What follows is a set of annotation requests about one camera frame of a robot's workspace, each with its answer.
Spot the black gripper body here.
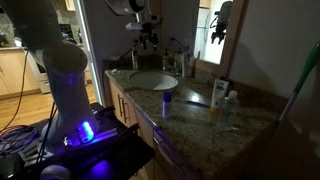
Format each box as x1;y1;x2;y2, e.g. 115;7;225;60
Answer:
138;13;164;38

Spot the blue toothbrush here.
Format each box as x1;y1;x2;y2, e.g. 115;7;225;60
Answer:
174;98;210;108

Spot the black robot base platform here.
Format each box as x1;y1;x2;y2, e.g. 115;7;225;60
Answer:
19;101;156;180

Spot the white lotion tube yellow cap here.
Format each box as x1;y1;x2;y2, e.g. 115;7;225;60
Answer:
209;78;230;116

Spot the soap dispenser bottle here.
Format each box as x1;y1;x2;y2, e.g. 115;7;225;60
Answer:
131;46;140;71

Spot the soap dispenser black pump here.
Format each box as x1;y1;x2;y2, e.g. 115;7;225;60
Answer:
162;48;172;70

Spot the chrome faucet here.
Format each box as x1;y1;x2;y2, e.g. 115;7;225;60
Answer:
168;49;184;76

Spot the white oval sink basin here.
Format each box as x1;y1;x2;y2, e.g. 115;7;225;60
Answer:
129;70;179;91

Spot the white door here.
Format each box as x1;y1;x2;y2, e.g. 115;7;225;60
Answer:
73;0;105;105

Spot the white can purple cap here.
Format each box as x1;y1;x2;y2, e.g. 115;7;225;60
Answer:
162;91;173;119

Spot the wooden vanity cabinet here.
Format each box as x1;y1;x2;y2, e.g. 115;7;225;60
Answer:
105;77;201;180

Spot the black kitchen appliance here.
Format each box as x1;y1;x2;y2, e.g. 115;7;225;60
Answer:
59;23;79;44

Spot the clear bottle white cap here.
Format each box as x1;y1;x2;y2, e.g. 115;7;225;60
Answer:
217;90;240;132

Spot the wooden kitchen cabinet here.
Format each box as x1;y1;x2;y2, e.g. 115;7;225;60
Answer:
0;46;42;100

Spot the grey round dome button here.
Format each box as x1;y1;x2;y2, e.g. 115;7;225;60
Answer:
39;164;72;180

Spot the black round device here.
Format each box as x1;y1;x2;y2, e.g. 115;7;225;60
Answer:
0;153;25;180

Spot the black wall plug cable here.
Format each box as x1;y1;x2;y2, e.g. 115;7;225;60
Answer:
103;38;140;73

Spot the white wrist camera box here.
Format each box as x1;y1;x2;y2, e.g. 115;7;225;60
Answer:
125;21;145;32

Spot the metal cabinet door handle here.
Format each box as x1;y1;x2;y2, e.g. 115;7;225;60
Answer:
122;98;131;125
116;93;124;118

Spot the metal drawer handle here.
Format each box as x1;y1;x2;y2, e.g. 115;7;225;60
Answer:
152;128;186;176

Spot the thin dark hanging cable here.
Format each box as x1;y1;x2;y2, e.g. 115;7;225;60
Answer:
0;49;30;134

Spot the green mop handle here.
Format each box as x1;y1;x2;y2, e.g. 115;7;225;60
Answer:
278;39;320;123

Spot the coiled floor cable bundle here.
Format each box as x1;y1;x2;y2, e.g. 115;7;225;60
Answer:
0;124;40;158

